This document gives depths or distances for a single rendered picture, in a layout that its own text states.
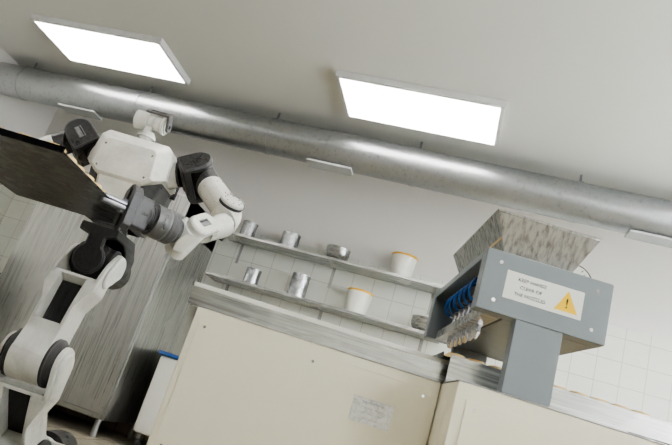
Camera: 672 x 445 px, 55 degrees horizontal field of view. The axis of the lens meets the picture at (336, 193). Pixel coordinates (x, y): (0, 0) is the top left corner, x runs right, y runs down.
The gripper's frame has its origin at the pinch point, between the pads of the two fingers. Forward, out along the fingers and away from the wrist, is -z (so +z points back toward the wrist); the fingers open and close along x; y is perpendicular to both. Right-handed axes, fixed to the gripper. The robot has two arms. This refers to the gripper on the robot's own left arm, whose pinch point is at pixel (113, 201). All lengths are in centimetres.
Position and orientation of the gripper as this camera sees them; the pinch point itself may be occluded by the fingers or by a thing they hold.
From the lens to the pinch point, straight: 169.1
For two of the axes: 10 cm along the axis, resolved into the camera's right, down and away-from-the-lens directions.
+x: 2.8, -9.0, 3.3
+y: 6.9, -0.4, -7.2
